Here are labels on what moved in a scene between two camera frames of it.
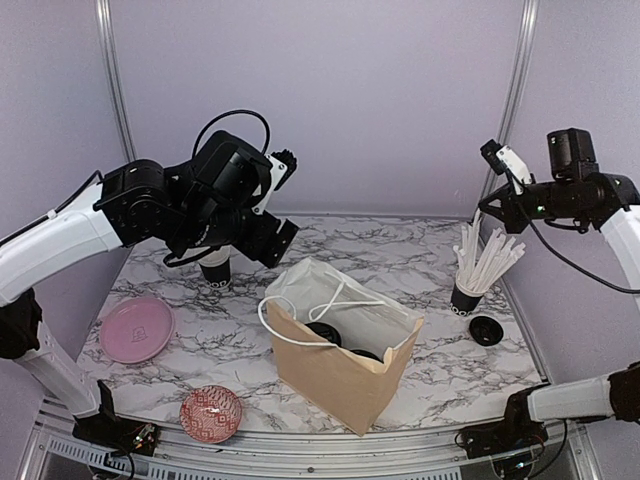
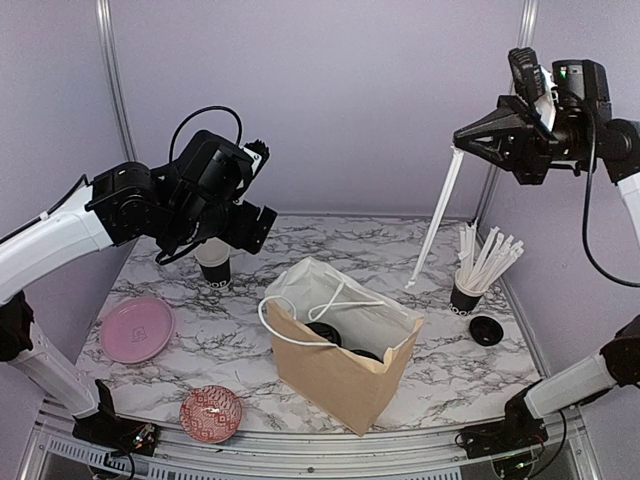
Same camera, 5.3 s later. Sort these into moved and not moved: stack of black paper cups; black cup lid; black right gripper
Moved: black right gripper
Not moved: black cup lid; stack of black paper cups
